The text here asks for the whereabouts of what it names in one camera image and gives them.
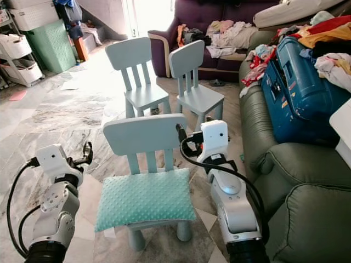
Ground mint dotted plush pillow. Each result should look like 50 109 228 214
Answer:
94 168 198 233

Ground purple sofa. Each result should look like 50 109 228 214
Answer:
148 0 327 84

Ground light blue child's chair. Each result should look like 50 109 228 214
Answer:
105 37 172 119
103 113 190 252
168 40 225 131

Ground pink sheet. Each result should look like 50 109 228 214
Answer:
8 89 29 102

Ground dark crumpled garment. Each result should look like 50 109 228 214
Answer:
181 27 211 46

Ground orange wooden board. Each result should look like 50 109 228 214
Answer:
74 37 89 62

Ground orange garment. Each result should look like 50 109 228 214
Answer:
175 24 188 48

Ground white storage bin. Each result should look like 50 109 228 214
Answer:
3 59 44 86
0 34 32 60

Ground red and white clothes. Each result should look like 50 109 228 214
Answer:
240 44 278 88

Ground green laundry basket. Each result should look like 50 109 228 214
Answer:
25 20 75 74

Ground white crumpled garment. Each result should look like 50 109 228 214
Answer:
206 22 259 59

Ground pink crumpled garment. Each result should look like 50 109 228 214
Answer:
207 20 234 33

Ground blue hard-shell suitcase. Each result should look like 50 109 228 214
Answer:
262 37 351 146

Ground white storage rack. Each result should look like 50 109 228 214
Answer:
0 8 44 88

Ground blue hanging bag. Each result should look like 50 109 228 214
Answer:
52 0 83 41

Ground white lidded storage box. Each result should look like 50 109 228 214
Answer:
8 0 59 31

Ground white and pink garment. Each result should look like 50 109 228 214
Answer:
315 53 351 93

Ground white long cushion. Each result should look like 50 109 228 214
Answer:
253 0 346 29

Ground black garment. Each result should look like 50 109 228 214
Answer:
312 39 351 59

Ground yellow garment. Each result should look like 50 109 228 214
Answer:
298 23 351 49

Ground teal garment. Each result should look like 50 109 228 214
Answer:
310 10 335 25

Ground red garment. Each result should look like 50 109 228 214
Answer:
304 15 351 37

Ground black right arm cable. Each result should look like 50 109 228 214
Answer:
178 137 268 242

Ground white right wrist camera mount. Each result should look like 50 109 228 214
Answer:
199 120 231 161

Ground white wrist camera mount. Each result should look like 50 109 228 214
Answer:
36 144 78 178
199 120 231 161

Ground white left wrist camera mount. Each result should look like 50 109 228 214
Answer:
36 144 78 178

